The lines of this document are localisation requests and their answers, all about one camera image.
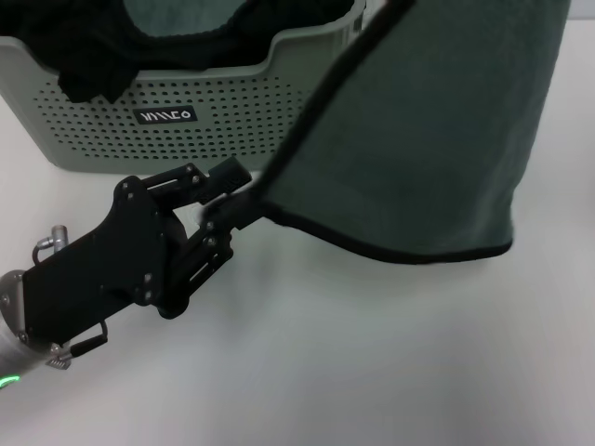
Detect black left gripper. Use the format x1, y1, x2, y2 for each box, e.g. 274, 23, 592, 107
20, 175, 270, 348

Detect green towel with black edge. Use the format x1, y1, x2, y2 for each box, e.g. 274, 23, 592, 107
262, 0, 572, 267
123, 0, 245, 39

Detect pale green perforated storage box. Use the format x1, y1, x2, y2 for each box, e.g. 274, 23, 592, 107
0, 0, 368, 177

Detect round silver left wrist plug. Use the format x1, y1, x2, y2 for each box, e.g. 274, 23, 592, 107
49, 224, 70, 256

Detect black cloth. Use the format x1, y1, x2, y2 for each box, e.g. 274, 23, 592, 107
0, 0, 357, 106

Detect dark left wrist cable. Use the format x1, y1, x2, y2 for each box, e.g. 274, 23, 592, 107
68, 319, 111, 358

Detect thin black plug cable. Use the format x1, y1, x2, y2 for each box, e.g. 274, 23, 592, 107
31, 234, 57, 267

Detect ribbed silver cable connector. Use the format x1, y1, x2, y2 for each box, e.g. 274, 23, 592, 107
45, 348, 74, 372

